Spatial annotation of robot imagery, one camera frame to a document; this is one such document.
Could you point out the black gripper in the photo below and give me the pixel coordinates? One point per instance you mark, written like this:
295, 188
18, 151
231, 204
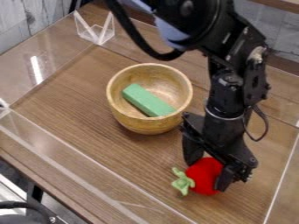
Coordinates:
219, 136

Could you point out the red plush fruit green stem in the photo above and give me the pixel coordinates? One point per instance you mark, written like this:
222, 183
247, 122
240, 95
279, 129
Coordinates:
199, 177

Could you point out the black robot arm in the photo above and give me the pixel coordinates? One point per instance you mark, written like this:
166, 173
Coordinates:
208, 26

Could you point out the green rectangular block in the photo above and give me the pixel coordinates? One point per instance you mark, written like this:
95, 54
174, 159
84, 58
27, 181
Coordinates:
146, 101

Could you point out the wooden bowl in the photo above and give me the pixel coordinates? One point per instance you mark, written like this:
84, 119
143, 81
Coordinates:
167, 83

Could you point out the clear acrylic tray wall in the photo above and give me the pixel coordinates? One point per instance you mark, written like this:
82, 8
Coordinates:
84, 185

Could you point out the clear acrylic corner bracket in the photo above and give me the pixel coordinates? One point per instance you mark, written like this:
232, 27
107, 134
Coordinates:
98, 34

